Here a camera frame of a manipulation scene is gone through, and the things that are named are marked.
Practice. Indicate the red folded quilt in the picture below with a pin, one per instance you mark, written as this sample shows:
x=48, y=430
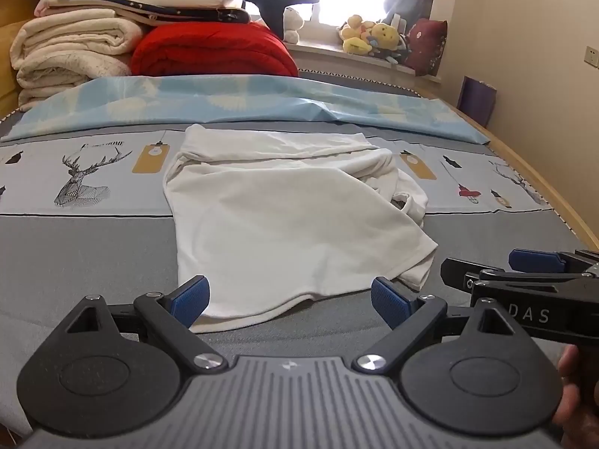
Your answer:
x=210, y=51

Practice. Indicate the grey printed bed sheet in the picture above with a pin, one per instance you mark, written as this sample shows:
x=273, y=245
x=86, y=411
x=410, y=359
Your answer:
x=93, y=252

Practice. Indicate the person's right hand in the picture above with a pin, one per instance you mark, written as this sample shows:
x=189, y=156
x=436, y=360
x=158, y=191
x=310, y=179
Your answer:
x=580, y=393

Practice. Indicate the cream folded blanket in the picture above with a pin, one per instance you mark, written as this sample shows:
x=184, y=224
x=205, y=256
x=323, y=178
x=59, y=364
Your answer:
x=70, y=51

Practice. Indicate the white t-shirt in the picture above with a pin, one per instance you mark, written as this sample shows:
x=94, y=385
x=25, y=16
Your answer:
x=290, y=220

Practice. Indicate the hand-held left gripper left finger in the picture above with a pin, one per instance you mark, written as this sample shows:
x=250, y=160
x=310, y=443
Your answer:
x=193, y=300

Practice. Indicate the white plush bear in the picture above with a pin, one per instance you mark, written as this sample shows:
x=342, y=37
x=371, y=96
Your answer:
x=293, y=23

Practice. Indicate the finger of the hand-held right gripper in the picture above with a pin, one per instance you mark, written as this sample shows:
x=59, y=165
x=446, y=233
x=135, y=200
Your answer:
x=468, y=277
x=533, y=260

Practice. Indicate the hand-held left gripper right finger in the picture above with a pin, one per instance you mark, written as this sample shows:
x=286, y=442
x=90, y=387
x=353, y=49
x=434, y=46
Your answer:
x=388, y=301

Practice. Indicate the light blue patterned blanket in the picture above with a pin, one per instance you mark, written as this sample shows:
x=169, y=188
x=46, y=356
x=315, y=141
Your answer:
x=262, y=103

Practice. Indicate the wall socket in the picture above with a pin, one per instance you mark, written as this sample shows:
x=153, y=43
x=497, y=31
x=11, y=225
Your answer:
x=592, y=55

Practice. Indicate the yellow plush toy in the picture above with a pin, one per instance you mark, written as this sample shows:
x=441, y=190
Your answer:
x=388, y=36
x=358, y=39

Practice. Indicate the purple box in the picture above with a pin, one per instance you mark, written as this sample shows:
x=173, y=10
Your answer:
x=478, y=100

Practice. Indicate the navy starry folded quilt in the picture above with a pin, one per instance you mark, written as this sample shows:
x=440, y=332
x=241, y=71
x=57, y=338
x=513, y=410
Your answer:
x=178, y=9

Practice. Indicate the dark red floral cushion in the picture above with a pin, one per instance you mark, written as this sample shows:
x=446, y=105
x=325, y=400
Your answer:
x=428, y=44

